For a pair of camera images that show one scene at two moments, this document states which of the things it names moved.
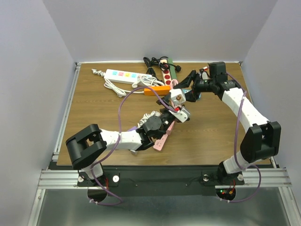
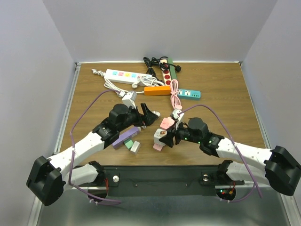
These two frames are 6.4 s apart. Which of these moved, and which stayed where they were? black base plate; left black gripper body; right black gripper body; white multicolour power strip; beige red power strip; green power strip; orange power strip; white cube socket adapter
Moved: right black gripper body; left black gripper body; white cube socket adapter
Stayed: beige red power strip; green power strip; orange power strip; black base plate; white multicolour power strip
